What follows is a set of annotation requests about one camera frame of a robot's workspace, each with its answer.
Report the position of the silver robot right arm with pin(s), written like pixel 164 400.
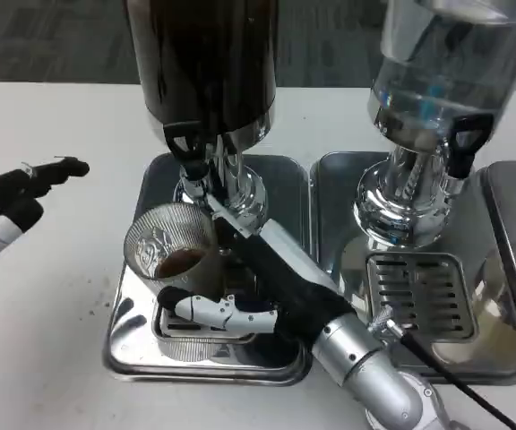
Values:
pixel 365 363

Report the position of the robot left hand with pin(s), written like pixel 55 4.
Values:
pixel 2 188

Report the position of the steel base tray of water dispenser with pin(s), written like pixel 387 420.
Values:
pixel 334 210

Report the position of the steel base tray of coffee dispenser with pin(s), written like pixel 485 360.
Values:
pixel 285 188

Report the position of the clear ribbed glass cup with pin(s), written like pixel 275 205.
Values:
pixel 150 251

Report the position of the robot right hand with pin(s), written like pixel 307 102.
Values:
pixel 294 291

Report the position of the black tap of coffee dispenser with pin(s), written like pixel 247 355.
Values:
pixel 184 143

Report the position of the dark coffee drink dispenser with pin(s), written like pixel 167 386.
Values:
pixel 204 58

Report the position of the slotted drip grid of water dispenser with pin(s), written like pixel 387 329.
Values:
pixel 419 286

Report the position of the clear water drink dispenser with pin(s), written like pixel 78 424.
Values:
pixel 441 67

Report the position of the steel base tray at edge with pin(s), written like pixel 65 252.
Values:
pixel 509 201

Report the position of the black tap of water dispenser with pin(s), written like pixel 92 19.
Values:
pixel 466 143

